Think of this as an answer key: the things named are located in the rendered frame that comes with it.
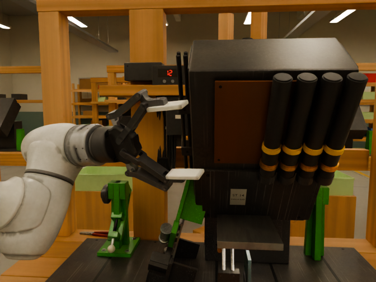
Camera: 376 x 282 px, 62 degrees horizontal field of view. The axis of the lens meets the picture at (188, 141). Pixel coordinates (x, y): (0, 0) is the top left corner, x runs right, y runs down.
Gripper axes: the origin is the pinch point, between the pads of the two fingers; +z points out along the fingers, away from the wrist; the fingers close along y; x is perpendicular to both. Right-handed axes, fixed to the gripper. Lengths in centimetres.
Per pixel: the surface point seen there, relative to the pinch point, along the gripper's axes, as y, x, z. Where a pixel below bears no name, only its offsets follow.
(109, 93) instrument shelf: 1, 47, -54
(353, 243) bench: -83, 74, 26
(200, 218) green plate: -36.8, 24.6, -16.0
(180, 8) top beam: 24, 78, -32
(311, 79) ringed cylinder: 3.6, 19.1, 19.6
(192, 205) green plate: -32.4, 25.2, -17.9
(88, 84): -113, 802, -784
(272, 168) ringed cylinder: -17.8, 22.1, 8.9
